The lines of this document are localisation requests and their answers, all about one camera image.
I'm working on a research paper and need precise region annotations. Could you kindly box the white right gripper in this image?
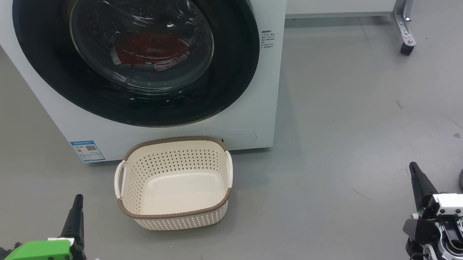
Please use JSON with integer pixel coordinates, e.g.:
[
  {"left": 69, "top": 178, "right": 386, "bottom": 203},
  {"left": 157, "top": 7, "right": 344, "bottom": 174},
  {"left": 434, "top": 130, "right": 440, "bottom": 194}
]
[{"left": 400, "top": 160, "right": 463, "bottom": 260}]

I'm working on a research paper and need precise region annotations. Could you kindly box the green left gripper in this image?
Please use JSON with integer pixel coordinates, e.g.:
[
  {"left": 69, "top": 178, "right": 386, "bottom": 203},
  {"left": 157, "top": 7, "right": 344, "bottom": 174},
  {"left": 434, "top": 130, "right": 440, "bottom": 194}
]
[{"left": 0, "top": 193, "right": 105, "bottom": 260}]

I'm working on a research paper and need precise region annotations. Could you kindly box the dark grey washing machine door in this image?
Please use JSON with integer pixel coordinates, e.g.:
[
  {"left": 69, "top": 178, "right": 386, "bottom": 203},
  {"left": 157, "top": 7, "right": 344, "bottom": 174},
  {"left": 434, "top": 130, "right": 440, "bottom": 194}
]
[{"left": 12, "top": 0, "right": 264, "bottom": 134}]

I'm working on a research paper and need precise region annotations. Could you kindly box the red garment with white trim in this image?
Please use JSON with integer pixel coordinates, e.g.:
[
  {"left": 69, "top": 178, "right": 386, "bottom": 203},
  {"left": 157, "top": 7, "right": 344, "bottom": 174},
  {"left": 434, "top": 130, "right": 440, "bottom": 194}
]
[{"left": 109, "top": 30, "right": 198, "bottom": 74}]

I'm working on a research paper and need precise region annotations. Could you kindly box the cream perforated laundry basket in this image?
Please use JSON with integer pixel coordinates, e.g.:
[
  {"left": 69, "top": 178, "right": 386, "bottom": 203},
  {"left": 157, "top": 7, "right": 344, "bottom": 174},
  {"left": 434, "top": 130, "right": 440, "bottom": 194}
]
[{"left": 112, "top": 135, "right": 236, "bottom": 233}]

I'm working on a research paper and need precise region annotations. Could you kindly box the white front-load washing machine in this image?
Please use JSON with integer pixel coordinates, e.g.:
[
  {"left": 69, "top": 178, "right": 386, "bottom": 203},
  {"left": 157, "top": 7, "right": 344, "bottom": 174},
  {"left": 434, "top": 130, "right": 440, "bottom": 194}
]
[{"left": 0, "top": 0, "right": 296, "bottom": 167}]

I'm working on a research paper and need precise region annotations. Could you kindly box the blue energy label sticker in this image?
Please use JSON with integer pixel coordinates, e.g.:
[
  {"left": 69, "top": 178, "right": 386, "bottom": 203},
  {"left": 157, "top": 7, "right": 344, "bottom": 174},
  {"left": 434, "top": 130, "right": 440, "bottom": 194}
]
[{"left": 69, "top": 140, "right": 105, "bottom": 164}]

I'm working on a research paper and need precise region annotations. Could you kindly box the round drain filter cover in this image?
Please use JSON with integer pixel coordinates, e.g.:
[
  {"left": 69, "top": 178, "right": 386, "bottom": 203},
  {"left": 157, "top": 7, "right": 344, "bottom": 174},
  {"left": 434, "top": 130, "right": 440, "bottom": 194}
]
[{"left": 226, "top": 128, "right": 258, "bottom": 149}]

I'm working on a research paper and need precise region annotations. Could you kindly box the printed text label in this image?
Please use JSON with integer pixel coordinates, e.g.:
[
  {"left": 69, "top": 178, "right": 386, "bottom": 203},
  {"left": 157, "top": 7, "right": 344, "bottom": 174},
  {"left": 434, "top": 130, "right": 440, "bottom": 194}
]
[{"left": 261, "top": 29, "right": 277, "bottom": 50}]

